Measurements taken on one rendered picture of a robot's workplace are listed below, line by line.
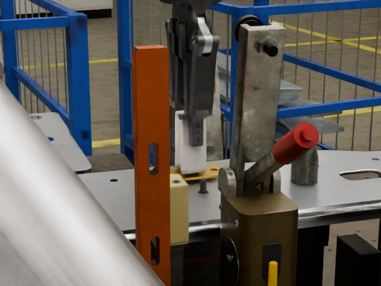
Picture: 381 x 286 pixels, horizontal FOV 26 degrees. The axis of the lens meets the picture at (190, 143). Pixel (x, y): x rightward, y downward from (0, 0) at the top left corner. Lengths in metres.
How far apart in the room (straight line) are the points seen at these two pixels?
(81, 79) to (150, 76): 2.01
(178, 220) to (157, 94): 0.13
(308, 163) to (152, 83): 0.30
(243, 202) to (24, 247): 0.45
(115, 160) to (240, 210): 0.40
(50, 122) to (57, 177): 0.89
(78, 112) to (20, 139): 2.39
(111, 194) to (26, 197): 0.60
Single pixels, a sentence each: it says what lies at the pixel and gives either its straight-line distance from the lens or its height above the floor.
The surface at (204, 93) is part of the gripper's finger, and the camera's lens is 0.92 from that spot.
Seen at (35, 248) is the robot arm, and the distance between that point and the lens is 0.34.
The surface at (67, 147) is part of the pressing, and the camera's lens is 1.12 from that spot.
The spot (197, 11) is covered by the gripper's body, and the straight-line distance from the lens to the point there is 0.91.
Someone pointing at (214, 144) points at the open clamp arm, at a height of 1.01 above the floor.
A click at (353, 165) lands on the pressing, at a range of 1.06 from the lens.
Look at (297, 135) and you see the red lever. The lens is 0.67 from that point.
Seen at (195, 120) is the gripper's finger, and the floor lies 1.08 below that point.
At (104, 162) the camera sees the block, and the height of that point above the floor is 0.98.
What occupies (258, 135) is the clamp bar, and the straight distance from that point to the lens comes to 0.77.
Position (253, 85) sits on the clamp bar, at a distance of 0.75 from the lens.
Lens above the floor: 1.33
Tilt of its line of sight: 17 degrees down
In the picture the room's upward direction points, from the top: straight up
